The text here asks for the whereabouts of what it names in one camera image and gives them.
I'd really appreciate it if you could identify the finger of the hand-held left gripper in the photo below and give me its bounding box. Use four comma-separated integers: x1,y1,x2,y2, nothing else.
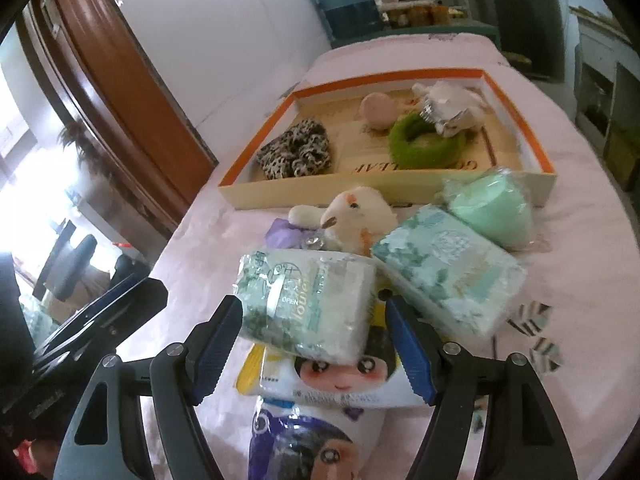
31,276,169,367

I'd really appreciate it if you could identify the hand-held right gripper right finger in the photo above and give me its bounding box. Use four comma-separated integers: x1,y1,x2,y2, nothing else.
384,294,578,480

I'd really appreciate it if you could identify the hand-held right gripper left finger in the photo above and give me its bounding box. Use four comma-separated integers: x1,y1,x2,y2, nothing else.
52,294,245,480

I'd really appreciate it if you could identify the yellow cartoon face tissue pack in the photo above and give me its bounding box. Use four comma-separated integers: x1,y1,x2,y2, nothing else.
235,330,426,406

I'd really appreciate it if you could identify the green floral tissue pack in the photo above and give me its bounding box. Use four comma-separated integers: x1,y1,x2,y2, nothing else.
237,250,378,363
372,207,526,338

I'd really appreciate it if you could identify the purple white cartoon tissue pack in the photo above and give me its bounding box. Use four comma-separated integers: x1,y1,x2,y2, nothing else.
247,395,388,480

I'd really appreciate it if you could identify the purple organza scrunchie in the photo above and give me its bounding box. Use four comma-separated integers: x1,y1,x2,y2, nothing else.
265,217,326,251

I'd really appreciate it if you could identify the white plush lamb toy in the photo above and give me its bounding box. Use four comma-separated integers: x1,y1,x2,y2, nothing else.
290,186,398,256

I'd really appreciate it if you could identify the mint green puff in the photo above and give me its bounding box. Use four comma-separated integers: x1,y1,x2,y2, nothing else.
442,167,543,253

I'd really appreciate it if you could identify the orange rimmed cardboard box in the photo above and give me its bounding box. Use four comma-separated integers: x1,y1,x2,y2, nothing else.
217,67,556,211

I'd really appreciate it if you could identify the green fuzzy ring scrunchie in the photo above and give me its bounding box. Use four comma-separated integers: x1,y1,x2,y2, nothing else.
389,112,481,170

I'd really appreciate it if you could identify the leopard print scrunchie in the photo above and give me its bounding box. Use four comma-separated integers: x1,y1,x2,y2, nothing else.
257,116,332,179

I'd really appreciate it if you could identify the pink round plush puff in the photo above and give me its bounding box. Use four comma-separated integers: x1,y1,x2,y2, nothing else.
361,92,411,131

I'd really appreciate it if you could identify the white plush with silver wrapper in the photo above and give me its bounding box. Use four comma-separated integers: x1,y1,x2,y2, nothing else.
412,80,493,137

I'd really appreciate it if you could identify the white kitchen counter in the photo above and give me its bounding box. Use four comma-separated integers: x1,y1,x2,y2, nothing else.
575,5,640,191

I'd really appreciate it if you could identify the dark grey fridge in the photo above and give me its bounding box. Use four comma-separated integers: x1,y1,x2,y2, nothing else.
467,0,571,81

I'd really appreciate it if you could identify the brown wooden door frame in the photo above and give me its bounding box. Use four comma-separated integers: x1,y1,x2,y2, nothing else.
17,0,218,261

